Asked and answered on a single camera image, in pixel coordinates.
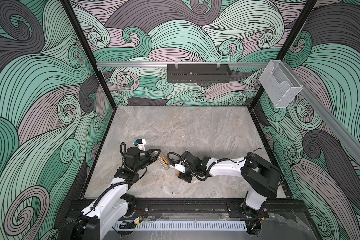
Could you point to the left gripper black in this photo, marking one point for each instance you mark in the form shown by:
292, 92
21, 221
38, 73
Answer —
152, 158

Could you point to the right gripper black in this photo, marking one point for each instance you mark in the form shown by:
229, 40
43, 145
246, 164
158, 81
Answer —
181, 176

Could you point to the white remote control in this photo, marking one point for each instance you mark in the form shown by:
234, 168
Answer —
160, 160

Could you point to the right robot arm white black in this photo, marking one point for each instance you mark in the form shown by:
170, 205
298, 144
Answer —
260, 174

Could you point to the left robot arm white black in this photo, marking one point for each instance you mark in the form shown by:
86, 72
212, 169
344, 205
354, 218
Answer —
96, 220

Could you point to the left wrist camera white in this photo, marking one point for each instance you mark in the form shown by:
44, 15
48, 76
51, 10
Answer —
140, 143

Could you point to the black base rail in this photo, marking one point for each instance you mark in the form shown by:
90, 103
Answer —
234, 208

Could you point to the white slotted cable duct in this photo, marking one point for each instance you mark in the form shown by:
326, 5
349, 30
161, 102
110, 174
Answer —
191, 226

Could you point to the black wall tray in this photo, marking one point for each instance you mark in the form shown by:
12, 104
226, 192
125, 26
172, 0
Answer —
200, 74

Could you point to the aluminium rail back wall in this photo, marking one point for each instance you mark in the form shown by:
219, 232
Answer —
140, 64

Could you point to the aluminium rail wall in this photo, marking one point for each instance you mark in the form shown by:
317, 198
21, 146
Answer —
140, 64
317, 94

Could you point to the clear plastic wall bin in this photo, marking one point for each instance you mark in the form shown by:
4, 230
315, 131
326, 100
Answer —
280, 83

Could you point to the aluminium rail right wall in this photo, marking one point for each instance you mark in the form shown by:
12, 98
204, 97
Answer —
317, 94

